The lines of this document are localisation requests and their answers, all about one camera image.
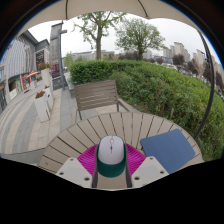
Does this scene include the tall white flower planter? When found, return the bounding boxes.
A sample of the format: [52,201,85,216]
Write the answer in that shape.
[38,63,53,88]

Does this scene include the green hedge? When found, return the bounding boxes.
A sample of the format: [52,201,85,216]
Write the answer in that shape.
[68,59,224,162]

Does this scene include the white flower planter box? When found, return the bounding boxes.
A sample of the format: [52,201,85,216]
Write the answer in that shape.
[34,90,51,123]

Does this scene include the grey shopfront building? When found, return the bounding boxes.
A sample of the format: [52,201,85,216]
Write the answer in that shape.
[0,30,51,111]

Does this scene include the thin sparse tree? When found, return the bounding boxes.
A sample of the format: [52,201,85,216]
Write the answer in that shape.
[73,11,126,61]

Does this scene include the tall grey sign pillar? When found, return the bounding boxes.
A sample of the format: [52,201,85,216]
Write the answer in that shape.
[49,22,68,91]

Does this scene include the leafy round tree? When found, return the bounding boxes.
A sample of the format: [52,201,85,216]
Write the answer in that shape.
[115,17,167,61]

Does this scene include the blue square mouse pad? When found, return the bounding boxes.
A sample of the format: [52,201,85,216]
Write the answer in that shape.
[139,128,196,175]

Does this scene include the wooden slatted chair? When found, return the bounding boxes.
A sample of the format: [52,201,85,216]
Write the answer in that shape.
[73,79,133,121]

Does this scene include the dark curved parasol pole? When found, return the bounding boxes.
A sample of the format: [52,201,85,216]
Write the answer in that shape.
[193,31,215,140]

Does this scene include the beige parasol canopy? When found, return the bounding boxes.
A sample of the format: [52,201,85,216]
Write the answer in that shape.
[16,0,204,38]

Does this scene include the distant apartment buildings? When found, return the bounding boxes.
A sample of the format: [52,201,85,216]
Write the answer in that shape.
[143,41,224,78]

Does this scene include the white and teal computer mouse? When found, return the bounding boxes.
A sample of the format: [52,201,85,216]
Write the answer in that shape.
[95,134,128,178]

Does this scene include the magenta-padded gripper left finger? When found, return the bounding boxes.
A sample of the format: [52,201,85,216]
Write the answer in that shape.
[55,143,100,189]

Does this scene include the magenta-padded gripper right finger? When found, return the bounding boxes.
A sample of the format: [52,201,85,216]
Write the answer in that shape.
[124,143,169,189]

